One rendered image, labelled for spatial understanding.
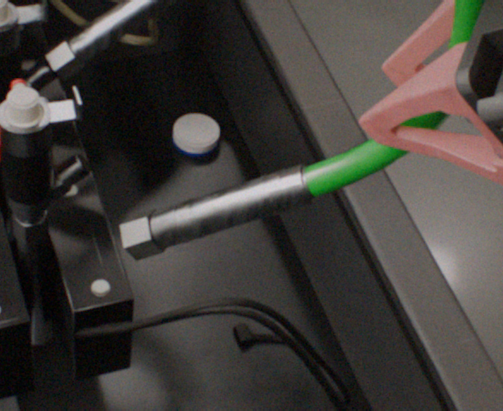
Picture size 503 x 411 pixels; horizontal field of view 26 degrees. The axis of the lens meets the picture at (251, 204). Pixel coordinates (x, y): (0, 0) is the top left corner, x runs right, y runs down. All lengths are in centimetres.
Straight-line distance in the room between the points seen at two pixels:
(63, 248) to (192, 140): 28
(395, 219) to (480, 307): 120
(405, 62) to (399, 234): 30
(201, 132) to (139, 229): 42
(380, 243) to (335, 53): 160
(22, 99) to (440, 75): 25
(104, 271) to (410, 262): 21
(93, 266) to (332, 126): 23
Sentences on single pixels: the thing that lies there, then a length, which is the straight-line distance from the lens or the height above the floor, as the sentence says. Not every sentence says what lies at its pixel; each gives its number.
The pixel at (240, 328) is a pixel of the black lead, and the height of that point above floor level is 84.
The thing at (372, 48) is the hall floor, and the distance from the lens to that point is 235.
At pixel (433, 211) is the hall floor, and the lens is 206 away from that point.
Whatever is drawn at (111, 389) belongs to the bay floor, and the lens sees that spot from 79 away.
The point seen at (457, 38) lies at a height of 125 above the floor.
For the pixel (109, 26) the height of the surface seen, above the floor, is 108.
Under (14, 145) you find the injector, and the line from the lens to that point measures 58.
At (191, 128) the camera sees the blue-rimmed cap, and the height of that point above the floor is 85.
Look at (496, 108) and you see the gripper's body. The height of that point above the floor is 127.
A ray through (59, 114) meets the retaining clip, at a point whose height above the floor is 109.
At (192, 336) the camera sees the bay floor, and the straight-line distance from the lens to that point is 81.
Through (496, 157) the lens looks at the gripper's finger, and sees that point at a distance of 41.
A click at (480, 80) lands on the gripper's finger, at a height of 126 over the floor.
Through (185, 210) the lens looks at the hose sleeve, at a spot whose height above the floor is 113.
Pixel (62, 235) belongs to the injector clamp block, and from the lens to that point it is 67.
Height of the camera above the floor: 151
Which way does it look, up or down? 49 degrees down
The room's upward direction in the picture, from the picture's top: 10 degrees clockwise
